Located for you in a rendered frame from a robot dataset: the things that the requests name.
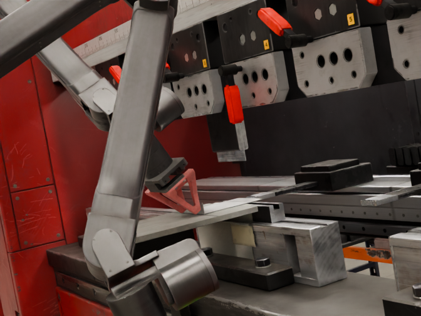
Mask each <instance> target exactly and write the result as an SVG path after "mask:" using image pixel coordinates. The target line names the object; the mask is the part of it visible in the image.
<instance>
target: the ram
mask: <svg viewBox="0 0 421 316"><path fill-rule="evenodd" d="M251 1H254V0H209V1H206V2H204V3H202V4H200V5H198V6H196V7H193V8H191V9H189V10H186V11H184V12H183V13H180V14H178V15H176V17H175V19H174V28H173V32H172V34H173V33H176V32H178V31H180V30H183V29H185V28H188V27H190V26H193V25H195V24H197V23H200V22H203V21H213V20H217V15H220V14H222V13H224V12H227V11H230V10H232V9H234V8H237V7H239V6H242V5H244V4H247V3H249V2H251ZM132 13H133V9H132V8H131V7H130V6H129V5H128V4H127V3H126V2H125V1H124V0H119V1H118V2H116V3H113V4H110V5H108V6H106V7H104V8H103V9H101V10H99V11H98V12H96V13H95V14H93V15H91V16H90V17H89V18H87V19H86V20H84V21H83V22H81V23H80V24H79V25H77V26H75V27H74V28H73V29H71V30H70V31H68V32H67V33H65V34H64V35H63V36H61V37H62V38H63V39H64V40H65V41H66V42H67V44H68V45H69V46H70V47H71V48H72V49H74V48H76V47H78V46H79V45H82V44H83V43H86V42H87V41H89V40H92V39H93V38H96V37H97V36H99V35H101V34H103V33H106V32H107V31H109V30H111V29H113V28H116V27H117V26H119V25H121V24H123V23H126V22H127V21H129V20H131V19H132ZM127 42H128V38H125V39H123V40H121V41H118V42H116V43H114V44H112V45H110V46H107V47H105V48H103V49H101V50H98V51H96V52H94V53H92V54H90V55H88V56H85V57H83V58H82V60H83V61H84V62H85V63H86V64H87V65H88V66H90V67H91V68H92V69H94V70H95V65H97V64H100V63H102V62H104V61H107V60H110V59H112V58H114V57H117V56H122V55H125V52H126V48H127ZM51 76H52V80H53V83H54V82H59V80H58V79H57V78H56V77H55V76H54V75H53V74H52V73H51Z"/></svg>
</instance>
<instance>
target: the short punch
mask: <svg viewBox="0 0 421 316"><path fill-rule="evenodd" d="M206 117H207V124H208V128H209V135H210V142H211V146H212V151H213V152H216V153H217V158H218V162H231V161H246V154H245V150H246V149H248V143H247V136H246V129H245V125H244V121H242V123H238V124H232V123H230V121H229V116H228V112H227V111H226V112H219V113H213V114H209V115H206Z"/></svg>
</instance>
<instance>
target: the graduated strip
mask: <svg viewBox="0 0 421 316"><path fill-rule="evenodd" d="M206 1H209V0H178V8H177V15H178V14H180V13H183V12H184V11H186V10H189V9H191V8H193V7H196V6H198V5H200V4H202V3H204V2H206ZM130 25H131V20H129V21H127V22H126V23H123V24H121V25H119V26H117V27H116V28H113V29H111V30H109V31H107V32H106V33H103V34H101V35H99V36H97V37H96V38H93V39H91V40H89V41H87V42H86V43H83V44H82V45H79V46H78V47H76V48H74V49H73V50H74V51H75V52H76V53H77V54H78V55H79V57H80V58H83V57H85V56H88V55H90V54H92V53H94V52H96V51H98V50H101V49H103V48H105V47H107V46H110V45H112V44H114V43H116V42H118V41H121V40H123V39H125V38H127V37H128V36H129V33H130Z"/></svg>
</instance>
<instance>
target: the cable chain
mask: <svg viewBox="0 0 421 316"><path fill-rule="evenodd" d="M388 153H389V157H390V163H391V165H392V166H399V165H400V166H405V165H408V166H411V165H418V163H419V162H421V144H419V143H416V144H407V145H406V146H403V147H398V148H396V149H394V148H389V150H388Z"/></svg>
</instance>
